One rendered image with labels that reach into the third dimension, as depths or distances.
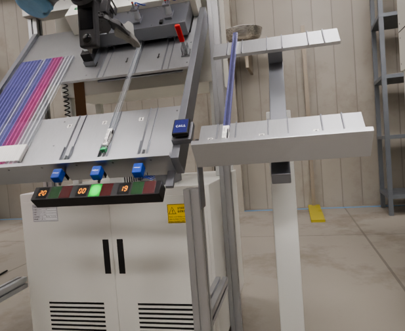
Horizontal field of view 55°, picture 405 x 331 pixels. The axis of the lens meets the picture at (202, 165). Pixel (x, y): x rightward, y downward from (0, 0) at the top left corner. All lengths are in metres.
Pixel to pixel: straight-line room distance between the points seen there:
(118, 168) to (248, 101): 3.48
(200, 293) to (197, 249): 0.12
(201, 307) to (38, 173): 0.55
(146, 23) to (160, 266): 0.81
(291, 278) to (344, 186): 3.40
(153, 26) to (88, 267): 0.85
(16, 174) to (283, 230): 0.72
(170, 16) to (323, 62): 3.21
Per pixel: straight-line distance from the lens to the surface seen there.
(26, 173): 1.13
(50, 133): 1.19
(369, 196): 4.45
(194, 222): 0.96
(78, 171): 1.05
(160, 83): 1.63
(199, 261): 0.97
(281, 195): 0.99
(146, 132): 1.03
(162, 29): 1.34
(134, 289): 1.39
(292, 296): 1.06
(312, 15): 4.54
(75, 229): 1.43
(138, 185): 0.93
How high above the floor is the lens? 0.74
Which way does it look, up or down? 3 degrees down
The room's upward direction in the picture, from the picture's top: 4 degrees counter-clockwise
